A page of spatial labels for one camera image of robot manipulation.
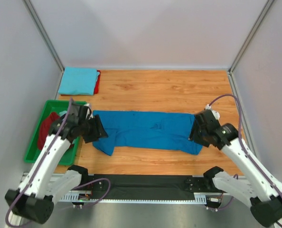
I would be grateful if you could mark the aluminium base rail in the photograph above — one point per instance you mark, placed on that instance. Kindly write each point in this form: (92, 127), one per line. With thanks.
(191, 183)

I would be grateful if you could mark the aluminium frame post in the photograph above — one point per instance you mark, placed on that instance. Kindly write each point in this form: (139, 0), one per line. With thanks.
(258, 22)
(40, 27)

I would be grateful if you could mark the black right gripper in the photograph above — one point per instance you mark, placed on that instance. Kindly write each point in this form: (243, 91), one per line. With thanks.
(192, 136)

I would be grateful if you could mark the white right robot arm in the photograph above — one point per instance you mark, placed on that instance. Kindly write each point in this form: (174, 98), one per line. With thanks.
(263, 193)

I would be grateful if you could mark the green plastic bin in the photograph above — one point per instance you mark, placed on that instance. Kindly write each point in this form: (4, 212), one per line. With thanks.
(33, 151)

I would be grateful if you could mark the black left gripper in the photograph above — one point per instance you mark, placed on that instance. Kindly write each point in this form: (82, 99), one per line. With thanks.
(99, 131)

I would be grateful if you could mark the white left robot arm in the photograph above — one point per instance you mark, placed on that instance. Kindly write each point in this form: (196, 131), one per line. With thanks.
(35, 197)

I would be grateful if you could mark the grey slotted cable duct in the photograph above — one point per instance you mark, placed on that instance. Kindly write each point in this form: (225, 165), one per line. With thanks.
(198, 199)

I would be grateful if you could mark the dark red t shirt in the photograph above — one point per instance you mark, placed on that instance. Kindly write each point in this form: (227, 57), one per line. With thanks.
(44, 129)

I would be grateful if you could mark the right aluminium frame post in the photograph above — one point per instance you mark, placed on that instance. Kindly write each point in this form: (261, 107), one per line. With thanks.
(258, 22)

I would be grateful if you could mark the folded light blue t shirt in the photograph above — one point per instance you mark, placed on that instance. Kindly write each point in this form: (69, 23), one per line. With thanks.
(78, 80)

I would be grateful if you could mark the left aluminium frame post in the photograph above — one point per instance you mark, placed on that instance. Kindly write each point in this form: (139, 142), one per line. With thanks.
(40, 27)

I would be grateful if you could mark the folded red t shirt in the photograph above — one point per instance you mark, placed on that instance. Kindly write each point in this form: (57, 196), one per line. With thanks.
(97, 83)

